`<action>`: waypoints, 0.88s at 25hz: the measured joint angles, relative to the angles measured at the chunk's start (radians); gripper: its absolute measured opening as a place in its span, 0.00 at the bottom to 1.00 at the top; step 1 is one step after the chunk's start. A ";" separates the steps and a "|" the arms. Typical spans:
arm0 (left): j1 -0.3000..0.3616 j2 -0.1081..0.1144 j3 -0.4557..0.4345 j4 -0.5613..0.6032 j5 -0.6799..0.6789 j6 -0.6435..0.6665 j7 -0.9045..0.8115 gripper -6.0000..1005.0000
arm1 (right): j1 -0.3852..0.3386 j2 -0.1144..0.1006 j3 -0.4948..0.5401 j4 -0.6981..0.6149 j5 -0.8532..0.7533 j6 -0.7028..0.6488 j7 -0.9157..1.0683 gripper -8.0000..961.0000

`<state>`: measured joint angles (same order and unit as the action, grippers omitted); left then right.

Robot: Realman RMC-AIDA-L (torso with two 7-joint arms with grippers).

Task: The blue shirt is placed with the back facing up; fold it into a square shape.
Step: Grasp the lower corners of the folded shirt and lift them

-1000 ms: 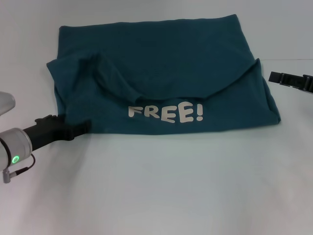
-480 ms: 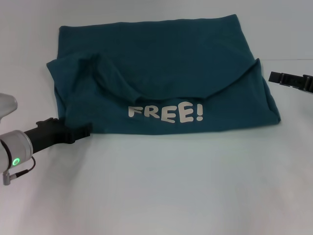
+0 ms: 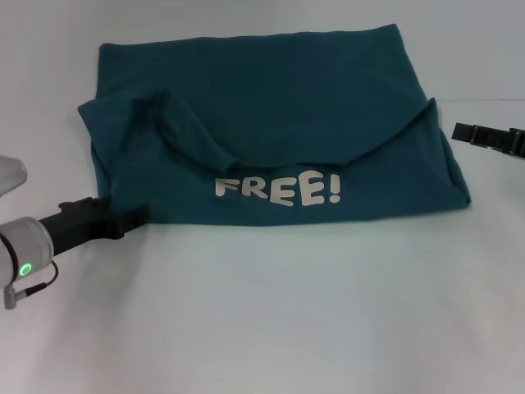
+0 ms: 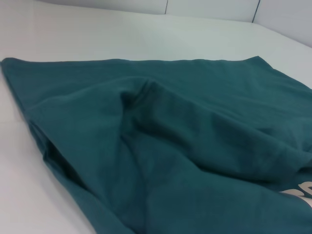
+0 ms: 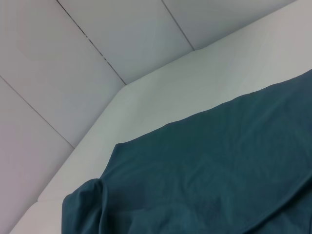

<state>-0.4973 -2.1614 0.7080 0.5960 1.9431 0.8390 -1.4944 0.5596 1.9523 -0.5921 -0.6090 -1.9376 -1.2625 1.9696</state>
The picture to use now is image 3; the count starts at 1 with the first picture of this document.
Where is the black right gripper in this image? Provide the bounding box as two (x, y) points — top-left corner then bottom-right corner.
(450, 121), (525, 159)

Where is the left arm cable with plug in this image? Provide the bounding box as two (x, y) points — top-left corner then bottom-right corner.
(3, 261), (61, 310)

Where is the teal blue t-shirt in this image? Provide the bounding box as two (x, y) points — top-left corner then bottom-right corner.
(77, 23), (472, 227)

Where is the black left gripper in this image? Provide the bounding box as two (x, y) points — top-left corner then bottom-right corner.
(38, 196), (151, 258)

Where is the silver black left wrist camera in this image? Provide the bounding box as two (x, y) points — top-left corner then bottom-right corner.
(0, 154), (28, 198)

